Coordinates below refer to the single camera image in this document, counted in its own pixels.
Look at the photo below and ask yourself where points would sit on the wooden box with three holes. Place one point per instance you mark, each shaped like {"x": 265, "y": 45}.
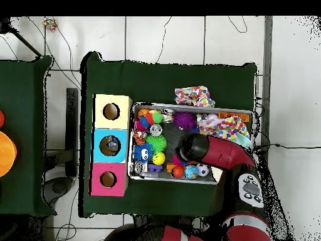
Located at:
{"x": 123, "y": 118}

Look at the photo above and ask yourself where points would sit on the blue spiky ball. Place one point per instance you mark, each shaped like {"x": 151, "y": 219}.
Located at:
{"x": 142, "y": 152}

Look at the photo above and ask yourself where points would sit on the purple spiky ball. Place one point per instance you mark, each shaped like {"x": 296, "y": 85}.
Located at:
{"x": 184, "y": 120}

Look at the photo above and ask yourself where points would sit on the small red ball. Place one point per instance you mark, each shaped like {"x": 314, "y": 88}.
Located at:
{"x": 178, "y": 171}

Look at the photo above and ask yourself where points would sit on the green spiky ball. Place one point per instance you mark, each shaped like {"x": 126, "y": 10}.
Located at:
{"x": 156, "y": 143}

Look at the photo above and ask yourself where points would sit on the rainbow spiky caterpillar toy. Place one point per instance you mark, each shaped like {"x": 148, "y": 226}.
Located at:
{"x": 148, "y": 119}

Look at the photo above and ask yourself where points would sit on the orange striped tiger toy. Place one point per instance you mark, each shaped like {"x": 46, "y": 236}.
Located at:
{"x": 138, "y": 136}

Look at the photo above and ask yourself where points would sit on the small colourful floor toy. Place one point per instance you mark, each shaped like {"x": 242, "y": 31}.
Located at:
{"x": 49, "y": 23}

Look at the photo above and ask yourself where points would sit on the small globe print ball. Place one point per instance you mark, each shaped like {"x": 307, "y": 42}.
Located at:
{"x": 191, "y": 172}

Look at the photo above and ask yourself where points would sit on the yellow ball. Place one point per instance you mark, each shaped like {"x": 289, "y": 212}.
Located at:
{"x": 158, "y": 158}

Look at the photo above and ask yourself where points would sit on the orange round object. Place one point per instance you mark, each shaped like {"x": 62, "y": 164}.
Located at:
{"x": 6, "y": 153}

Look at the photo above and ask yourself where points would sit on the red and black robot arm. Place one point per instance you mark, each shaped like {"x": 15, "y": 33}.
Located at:
{"x": 225, "y": 155}

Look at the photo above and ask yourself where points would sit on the mint green knitted cloth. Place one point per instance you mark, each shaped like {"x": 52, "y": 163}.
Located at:
{"x": 244, "y": 141}

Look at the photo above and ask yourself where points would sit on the small soccer ball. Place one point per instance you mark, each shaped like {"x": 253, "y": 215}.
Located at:
{"x": 203, "y": 170}

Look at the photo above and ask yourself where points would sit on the clear plastic bottle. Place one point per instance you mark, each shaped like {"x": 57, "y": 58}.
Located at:
{"x": 111, "y": 146}

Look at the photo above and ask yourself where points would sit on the polka dot cloth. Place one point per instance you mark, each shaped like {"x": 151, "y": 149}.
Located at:
{"x": 241, "y": 124}
{"x": 194, "y": 96}
{"x": 218, "y": 128}

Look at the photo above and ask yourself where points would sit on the green cloth side table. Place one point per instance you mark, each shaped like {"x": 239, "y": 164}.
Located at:
{"x": 25, "y": 100}

